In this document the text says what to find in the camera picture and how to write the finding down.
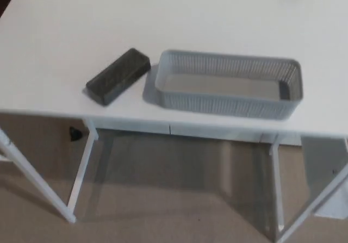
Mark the dark felt whiteboard eraser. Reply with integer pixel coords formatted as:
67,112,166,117
85,47,152,108

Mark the white cabinet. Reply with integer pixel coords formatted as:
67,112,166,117
94,121,303,147

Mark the grey perforated plastic basket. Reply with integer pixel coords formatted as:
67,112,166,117
154,49,305,122

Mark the white metal desk leg frame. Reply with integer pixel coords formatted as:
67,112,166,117
0,117,100,225
267,134,348,243

